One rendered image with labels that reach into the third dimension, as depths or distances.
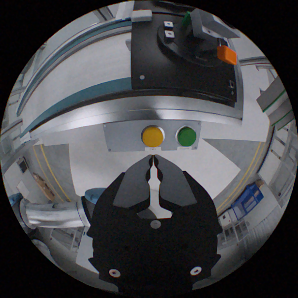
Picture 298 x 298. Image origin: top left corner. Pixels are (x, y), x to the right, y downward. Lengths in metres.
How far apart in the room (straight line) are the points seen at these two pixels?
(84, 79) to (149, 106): 0.20
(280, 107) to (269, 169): 3.77
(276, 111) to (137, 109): 0.46
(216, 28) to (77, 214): 0.45
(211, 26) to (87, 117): 0.28
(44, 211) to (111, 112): 0.35
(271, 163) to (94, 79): 4.25
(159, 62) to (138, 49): 0.05
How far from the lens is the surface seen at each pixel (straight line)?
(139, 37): 0.23
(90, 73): 0.29
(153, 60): 0.19
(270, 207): 9.12
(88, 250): 3.14
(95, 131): 0.35
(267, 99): 0.32
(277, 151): 4.09
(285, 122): 0.58
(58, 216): 0.33
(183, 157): 0.36
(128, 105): 0.19
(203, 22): 0.16
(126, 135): 0.20
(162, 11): 0.34
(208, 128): 0.35
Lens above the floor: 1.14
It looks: 62 degrees down
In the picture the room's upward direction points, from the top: 178 degrees counter-clockwise
